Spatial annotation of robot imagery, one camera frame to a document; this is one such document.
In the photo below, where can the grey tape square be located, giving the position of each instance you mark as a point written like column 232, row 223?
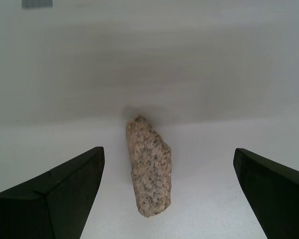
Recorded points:
column 37, row 3

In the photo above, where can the speckled granite rock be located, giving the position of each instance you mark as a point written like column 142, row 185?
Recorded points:
column 150, row 169

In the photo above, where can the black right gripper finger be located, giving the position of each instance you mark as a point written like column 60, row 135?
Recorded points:
column 281, row 199
column 52, row 204

